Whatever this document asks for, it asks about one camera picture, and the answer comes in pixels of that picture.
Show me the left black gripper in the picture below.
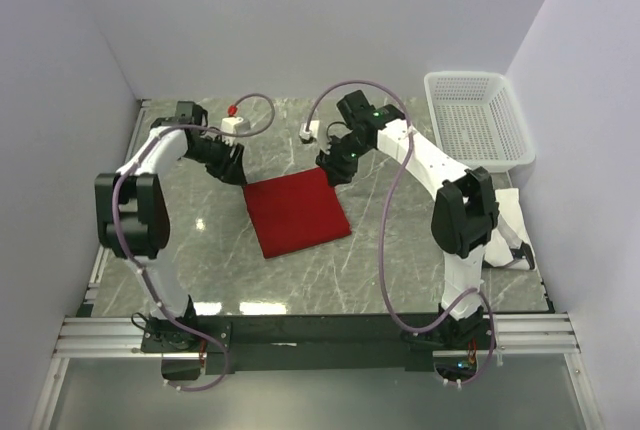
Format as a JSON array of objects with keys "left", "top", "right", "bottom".
[{"left": 185, "top": 135, "right": 249, "bottom": 187}]

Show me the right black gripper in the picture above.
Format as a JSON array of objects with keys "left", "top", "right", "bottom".
[{"left": 315, "top": 134, "right": 372, "bottom": 190}]

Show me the red t-shirt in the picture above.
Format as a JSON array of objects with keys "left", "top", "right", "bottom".
[{"left": 243, "top": 168, "right": 351, "bottom": 259}]

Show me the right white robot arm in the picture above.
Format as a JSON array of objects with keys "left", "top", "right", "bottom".
[{"left": 316, "top": 90, "right": 499, "bottom": 349}]

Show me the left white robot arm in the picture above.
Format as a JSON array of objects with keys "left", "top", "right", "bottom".
[{"left": 94, "top": 101, "right": 247, "bottom": 352}]

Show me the white perforated plastic basket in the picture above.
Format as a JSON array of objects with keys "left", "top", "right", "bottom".
[{"left": 424, "top": 71, "right": 535, "bottom": 173}]

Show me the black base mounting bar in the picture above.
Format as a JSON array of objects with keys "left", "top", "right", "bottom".
[{"left": 131, "top": 311, "right": 495, "bottom": 380}]

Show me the white printed folded t-shirt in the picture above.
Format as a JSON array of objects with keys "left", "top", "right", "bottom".
[{"left": 483, "top": 188, "right": 536, "bottom": 271}]

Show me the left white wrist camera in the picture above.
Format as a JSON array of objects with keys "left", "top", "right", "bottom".
[{"left": 220, "top": 105, "right": 251, "bottom": 146}]

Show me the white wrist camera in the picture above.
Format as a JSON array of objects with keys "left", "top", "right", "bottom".
[
  {"left": 220, "top": 105, "right": 251, "bottom": 146},
  {"left": 298, "top": 120, "right": 321, "bottom": 144}
]

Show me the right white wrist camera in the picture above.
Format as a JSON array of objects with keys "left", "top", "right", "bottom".
[{"left": 298, "top": 120, "right": 321, "bottom": 144}]

